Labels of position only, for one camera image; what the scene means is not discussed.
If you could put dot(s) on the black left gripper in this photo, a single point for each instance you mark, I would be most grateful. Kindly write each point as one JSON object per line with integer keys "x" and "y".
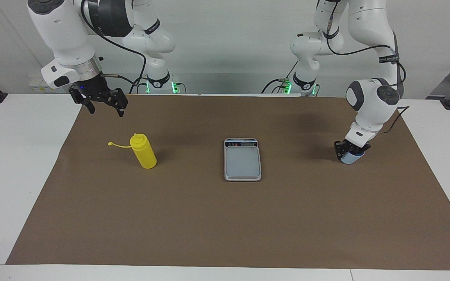
{"x": 354, "y": 147}

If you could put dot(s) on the light blue plastic cup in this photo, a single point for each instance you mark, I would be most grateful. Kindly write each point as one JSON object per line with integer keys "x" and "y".
{"x": 352, "y": 159}

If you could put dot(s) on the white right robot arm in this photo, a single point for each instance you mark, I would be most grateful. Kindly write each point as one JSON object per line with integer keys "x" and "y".
{"x": 65, "y": 35}

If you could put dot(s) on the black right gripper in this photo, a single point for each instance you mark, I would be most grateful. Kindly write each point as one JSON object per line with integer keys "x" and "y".
{"x": 98, "y": 88}

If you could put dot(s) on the yellow squeeze bottle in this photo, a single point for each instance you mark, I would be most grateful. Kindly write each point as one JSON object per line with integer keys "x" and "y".
{"x": 145, "y": 154}

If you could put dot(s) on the white socket box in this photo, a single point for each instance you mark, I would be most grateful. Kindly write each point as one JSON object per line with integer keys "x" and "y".
{"x": 35, "y": 84}

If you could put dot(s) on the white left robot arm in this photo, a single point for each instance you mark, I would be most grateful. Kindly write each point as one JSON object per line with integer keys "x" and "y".
{"x": 369, "y": 105}

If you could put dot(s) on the silver digital kitchen scale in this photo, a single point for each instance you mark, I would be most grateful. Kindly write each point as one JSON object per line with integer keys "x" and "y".
{"x": 242, "y": 162}

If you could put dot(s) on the brown table mat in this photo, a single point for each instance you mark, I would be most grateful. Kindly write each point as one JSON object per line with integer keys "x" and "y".
{"x": 209, "y": 218}

